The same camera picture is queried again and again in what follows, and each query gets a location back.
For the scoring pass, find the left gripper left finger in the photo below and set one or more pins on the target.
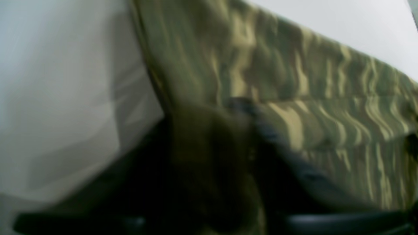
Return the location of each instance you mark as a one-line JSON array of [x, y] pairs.
[[123, 199]]

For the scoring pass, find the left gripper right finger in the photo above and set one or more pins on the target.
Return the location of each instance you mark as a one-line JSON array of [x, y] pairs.
[[300, 200]]

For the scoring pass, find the camouflage t-shirt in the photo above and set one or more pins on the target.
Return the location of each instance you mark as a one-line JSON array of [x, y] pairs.
[[348, 114]]

